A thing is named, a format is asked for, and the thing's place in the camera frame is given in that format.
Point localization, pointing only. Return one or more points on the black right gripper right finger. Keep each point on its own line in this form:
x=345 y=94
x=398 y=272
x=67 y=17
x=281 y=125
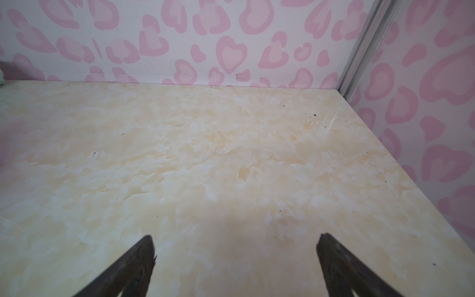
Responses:
x=347 y=276

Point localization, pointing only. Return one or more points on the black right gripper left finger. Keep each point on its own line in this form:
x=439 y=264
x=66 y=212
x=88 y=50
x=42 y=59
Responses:
x=129 y=276

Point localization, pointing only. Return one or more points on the aluminium corner frame post right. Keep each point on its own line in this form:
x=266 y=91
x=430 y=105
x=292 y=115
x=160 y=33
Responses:
x=374 y=29

